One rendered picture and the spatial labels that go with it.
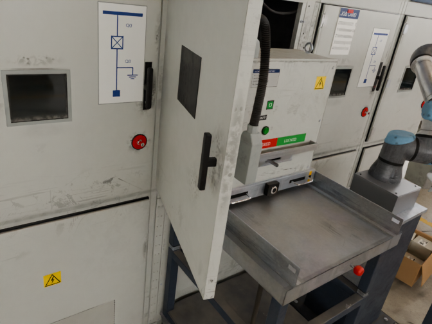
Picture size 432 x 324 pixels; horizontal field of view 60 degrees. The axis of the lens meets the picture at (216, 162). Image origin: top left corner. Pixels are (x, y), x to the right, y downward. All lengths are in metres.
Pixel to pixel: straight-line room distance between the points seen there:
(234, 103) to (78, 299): 1.13
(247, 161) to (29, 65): 0.69
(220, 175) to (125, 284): 0.99
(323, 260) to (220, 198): 0.52
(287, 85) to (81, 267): 1.02
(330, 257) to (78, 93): 0.94
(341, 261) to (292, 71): 0.66
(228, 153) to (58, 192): 0.70
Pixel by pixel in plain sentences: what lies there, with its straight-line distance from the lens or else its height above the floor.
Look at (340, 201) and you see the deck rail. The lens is 1.63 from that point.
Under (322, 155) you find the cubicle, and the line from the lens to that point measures 2.19.
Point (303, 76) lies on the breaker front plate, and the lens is 1.41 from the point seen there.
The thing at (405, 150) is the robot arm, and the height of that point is 1.03.
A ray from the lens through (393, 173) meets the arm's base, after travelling 1.92.
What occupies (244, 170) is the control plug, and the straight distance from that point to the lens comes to 1.22.
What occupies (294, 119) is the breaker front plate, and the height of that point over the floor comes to 1.17.
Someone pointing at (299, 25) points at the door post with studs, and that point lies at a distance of 1.73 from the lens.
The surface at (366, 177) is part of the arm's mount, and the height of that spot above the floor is 0.87.
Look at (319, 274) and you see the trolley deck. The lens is 1.20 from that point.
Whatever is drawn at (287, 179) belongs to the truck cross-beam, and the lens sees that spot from 1.55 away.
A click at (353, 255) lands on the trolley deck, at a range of 1.34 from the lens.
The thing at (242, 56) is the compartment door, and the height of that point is 1.47.
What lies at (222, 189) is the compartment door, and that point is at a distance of 0.84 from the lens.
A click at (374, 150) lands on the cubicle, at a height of 0.77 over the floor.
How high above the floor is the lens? 1.58
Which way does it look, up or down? 25 degrees down
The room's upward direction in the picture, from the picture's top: 8 degrees clockwise
